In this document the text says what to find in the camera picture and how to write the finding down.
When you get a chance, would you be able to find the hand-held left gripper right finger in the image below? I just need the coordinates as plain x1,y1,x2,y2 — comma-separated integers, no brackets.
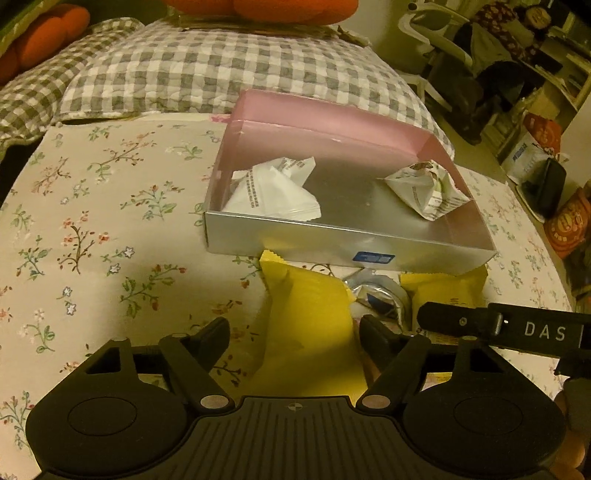
358,315,506,411

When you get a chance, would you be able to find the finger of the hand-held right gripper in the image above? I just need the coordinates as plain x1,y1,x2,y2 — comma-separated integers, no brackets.
417,302,505,342

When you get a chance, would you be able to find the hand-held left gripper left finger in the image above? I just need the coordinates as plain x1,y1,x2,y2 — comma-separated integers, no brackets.
85,318,232,411

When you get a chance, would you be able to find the yellow snack packet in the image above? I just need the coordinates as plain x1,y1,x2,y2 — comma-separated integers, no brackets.
399,267,489,337
259,249,379,398

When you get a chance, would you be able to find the silver snack packet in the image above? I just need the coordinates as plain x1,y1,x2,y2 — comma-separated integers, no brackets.
344,270,414,335

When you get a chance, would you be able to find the silver box with pink inside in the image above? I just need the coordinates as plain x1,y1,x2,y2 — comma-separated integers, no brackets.
203,89,499,282

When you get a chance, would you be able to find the person's right hand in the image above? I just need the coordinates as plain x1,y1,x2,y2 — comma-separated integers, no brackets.
553,376,591,480

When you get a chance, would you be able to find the orange printed bag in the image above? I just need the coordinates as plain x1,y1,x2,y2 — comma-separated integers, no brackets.
547,182,591,259

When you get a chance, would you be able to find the white green snack packet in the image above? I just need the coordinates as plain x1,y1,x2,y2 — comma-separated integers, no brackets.
385,159,472,222

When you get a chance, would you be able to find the black bin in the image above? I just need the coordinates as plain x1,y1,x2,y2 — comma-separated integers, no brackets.
522,159,568,220

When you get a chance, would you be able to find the plain white snack packet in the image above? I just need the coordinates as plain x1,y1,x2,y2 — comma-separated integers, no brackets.
222,156,322,223

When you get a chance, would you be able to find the floral tablecloth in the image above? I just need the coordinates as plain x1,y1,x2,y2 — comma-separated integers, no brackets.
0,113,578,462

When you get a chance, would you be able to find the orange and white bag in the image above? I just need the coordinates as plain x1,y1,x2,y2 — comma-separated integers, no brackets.
501,113,564,185

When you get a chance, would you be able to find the grey checked pillow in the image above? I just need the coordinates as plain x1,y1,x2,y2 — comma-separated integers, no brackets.
58,21,455,162

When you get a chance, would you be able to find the white office chair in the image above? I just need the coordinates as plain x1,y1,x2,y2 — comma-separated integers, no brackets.
397,0,485,112

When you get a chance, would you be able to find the grey checked blanket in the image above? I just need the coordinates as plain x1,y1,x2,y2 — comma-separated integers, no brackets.
0,18,144,144

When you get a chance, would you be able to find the dark floral garment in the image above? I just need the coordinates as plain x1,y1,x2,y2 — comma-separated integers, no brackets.
471,0,561,70

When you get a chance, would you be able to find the large orange pumpkin cushion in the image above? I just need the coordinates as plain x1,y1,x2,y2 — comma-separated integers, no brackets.
164,0,358,26

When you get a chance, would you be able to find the small orange pumpkin cushion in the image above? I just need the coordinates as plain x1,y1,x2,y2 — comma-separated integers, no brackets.
0,4,90,86

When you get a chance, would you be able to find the green embroidered cushion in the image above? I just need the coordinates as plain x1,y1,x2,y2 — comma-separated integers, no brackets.
0,11,44,54

